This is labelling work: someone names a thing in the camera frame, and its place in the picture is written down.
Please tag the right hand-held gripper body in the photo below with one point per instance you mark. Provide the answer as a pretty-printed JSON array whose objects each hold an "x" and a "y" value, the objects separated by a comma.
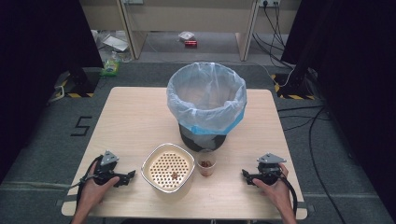
[{"x": 268, "y": 172}]

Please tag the white wall socket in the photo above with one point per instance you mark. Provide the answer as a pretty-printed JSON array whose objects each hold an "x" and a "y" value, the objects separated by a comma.
[{"x": 269, "y": 2}]

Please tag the bin with clear liner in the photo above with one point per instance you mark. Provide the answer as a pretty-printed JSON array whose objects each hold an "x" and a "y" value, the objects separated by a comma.
[{"x": 214, "y": 121}]

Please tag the black trash bin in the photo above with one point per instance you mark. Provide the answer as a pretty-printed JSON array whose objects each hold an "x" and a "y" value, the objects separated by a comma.
[{"x": 202, "y": 143}]

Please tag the cream strainer bowl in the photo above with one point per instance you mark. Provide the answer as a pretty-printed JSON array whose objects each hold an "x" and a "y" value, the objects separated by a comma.
[{"x": 168, "y": 168}]

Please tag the clear plastic sheets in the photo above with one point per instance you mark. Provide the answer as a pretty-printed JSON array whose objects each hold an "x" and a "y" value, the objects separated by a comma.
[{"x": 115, "y": 43}]

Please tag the person's left hand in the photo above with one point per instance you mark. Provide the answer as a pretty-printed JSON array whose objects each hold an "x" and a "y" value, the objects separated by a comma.
[{"x": 91, "y": 194}]

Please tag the green packet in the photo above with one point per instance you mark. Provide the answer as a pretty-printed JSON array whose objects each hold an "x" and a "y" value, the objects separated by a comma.
[{"x": 110, "y": 67}]

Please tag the red can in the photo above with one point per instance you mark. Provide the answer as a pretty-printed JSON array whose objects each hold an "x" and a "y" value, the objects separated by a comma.
[{"x": 190, "y": 43}]

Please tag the brown food scraps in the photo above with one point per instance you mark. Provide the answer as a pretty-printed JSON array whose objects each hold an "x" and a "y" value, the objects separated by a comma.
[{"x": 206, "y": 163}]

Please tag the black stand base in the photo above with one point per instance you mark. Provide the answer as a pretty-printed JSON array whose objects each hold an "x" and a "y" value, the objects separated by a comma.
[
  {"x": 294, "y": 84},
  {"x": 81, "y": 81}
]

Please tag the clear plastic cup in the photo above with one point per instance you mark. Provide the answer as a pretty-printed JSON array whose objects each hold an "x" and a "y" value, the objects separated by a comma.
[{"x": 206, "y": 171}]

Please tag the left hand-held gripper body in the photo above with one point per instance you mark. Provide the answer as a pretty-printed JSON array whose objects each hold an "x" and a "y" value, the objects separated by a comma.
[{"x": 106, "y": 169}]

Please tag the person's right hand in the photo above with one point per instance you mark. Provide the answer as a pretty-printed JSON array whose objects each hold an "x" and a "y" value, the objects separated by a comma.
[{"x": 278, "y": 194}]

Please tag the white crumpled wrapper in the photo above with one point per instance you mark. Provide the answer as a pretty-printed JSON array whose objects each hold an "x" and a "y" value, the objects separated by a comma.
[{"x": 186, "y": 35}]

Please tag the black curtain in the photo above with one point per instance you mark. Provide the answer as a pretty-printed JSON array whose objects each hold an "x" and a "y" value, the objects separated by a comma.
[
  {"x": 40, "y": 62},
  {"x": 351, "y": 71}
]

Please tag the small brown food scrap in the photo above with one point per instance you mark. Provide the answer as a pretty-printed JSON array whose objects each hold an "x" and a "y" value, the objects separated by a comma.
[{"x": 174, "y": 175}]

